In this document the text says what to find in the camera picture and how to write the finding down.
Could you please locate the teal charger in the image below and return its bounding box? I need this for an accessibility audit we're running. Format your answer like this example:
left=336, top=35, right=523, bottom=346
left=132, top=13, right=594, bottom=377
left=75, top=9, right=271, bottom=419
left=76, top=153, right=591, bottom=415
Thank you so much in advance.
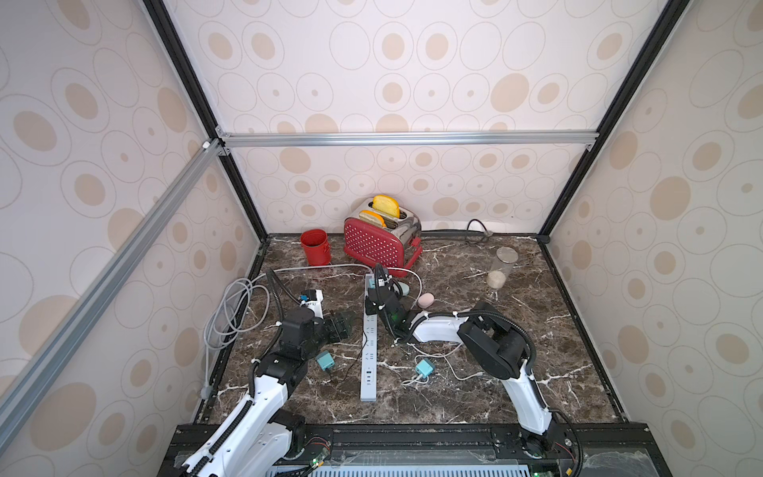
left=315, top=351, right=336, bottom=372
left=415, top=358, right=434, bottom=379

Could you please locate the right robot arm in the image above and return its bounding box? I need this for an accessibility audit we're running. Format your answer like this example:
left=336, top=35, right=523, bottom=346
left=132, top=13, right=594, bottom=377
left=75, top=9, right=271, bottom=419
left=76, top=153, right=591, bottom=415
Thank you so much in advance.
left=366, top=264, right=579, bottom=458

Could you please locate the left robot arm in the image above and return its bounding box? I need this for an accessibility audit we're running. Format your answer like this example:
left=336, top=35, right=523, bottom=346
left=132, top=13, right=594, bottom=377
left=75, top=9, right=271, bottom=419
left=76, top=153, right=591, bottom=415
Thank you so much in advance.
left=181, top=301, right=351, bottom=476

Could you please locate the pink earbud case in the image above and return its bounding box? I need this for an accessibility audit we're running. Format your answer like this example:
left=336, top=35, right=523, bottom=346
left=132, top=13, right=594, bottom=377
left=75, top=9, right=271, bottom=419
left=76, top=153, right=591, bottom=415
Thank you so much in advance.
left=416, top=292, right=435, bottom=309

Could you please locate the red toaster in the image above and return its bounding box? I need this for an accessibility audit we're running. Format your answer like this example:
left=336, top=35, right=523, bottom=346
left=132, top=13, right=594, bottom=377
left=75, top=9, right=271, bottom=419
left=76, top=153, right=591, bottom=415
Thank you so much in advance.
left=344, top=198, right=423, bottom=277

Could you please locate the red metal cup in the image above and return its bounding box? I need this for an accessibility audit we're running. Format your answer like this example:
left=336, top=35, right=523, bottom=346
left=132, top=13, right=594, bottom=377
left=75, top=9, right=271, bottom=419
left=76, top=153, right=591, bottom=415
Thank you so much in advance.
left=300, top=229, right=332, bottom=266

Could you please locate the front yellow toast slice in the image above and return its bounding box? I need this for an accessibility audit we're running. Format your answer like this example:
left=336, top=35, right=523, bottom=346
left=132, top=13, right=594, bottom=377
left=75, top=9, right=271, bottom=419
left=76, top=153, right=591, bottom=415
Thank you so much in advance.
left=359, top=210, right=387, bottom=229

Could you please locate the yellow toast slice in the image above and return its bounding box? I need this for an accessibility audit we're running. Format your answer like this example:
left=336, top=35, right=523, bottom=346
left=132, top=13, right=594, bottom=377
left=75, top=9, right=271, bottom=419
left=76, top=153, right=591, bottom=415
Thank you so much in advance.
left=372, top=195, right=401, bottom=219
left=359, top=210, right=387, bottom=229

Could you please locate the white power strip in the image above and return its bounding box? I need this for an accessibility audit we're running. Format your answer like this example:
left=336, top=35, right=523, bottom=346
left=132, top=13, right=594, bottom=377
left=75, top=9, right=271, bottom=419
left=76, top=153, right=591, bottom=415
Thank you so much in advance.
left=360, top=273, right=379, bottom=403

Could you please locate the rear yellow toast slice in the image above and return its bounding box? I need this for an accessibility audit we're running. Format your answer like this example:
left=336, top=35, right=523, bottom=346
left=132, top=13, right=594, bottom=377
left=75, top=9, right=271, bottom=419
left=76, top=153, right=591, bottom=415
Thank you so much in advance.
left=372, top=195, right=401, bottom=219

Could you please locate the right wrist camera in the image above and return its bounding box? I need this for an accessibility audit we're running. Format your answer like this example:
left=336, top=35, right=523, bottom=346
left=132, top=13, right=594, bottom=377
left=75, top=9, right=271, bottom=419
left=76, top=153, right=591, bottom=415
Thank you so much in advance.
left=370, top=264, right=391, bottom=290

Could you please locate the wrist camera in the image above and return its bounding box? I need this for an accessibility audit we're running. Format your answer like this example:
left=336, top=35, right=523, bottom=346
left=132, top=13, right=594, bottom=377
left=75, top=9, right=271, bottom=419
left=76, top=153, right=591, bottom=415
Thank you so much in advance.
left=370, top=264, right=391, bottom=290
left=298, top=289, right=323, bottom=318

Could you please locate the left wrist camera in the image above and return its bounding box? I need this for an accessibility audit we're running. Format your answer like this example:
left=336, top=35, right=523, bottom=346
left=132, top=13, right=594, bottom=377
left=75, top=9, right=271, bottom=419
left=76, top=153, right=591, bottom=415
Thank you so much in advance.
left=298, top=289, right=323, bottom=318

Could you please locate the black usb cable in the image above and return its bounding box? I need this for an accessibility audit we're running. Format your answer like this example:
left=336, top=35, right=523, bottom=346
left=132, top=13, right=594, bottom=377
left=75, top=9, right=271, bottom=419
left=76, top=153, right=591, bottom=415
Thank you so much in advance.
left=330, top=333, right=371, bottom=383

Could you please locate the grey power strip cord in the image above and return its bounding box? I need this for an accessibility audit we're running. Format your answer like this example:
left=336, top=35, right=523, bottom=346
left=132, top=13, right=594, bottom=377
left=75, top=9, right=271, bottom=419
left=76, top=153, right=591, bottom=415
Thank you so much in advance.
left=199, top=262, right=376, bottom=401

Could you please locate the white coiled usb cable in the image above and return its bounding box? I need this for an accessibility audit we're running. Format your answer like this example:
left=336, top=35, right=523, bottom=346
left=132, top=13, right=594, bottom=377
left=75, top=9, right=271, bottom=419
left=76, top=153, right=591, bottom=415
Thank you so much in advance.
left=389, top=266, right=485, bottom=386

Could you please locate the black toaster cord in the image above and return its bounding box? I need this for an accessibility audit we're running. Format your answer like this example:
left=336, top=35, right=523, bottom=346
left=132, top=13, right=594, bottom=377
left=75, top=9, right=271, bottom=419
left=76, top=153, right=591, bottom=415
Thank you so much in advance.
left=419, top=217, right=499, bottom=246

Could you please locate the horizontal aluminium rail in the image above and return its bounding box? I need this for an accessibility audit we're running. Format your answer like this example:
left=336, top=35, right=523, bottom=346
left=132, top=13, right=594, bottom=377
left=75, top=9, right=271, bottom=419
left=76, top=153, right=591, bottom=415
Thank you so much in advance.
left=223, top=130, right=599, bottom=148

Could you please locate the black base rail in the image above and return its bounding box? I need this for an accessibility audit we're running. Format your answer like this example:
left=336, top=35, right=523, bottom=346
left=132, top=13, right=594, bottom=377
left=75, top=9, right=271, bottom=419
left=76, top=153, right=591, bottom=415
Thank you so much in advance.
left=157, top=421, right=675, bottom=477

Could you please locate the left aluminium rail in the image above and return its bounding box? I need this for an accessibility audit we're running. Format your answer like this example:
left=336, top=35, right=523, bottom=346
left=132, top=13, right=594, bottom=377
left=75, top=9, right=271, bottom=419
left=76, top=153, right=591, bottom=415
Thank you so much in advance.
left=1, top=138, right=223, bottom=452

